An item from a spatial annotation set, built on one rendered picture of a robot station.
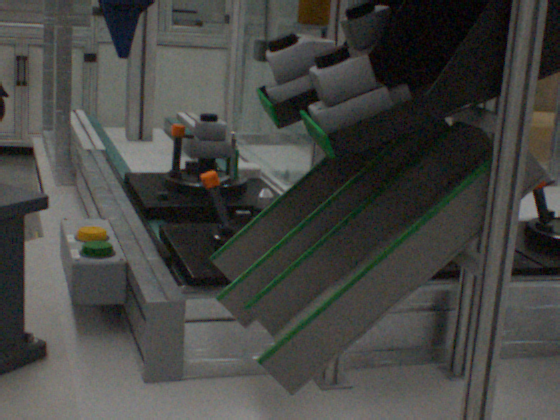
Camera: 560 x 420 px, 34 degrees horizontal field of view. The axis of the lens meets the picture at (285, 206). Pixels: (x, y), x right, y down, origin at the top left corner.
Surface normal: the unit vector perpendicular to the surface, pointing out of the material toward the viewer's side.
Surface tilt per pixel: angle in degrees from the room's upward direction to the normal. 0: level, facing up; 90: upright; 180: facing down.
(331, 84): 90
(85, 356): 0
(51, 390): 0
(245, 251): 90
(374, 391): 0
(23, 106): 90
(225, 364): 90
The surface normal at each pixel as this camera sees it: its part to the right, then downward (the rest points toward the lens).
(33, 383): 0.07, -0.97
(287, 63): 0.07, 0.27
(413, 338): 0.29, 0.25
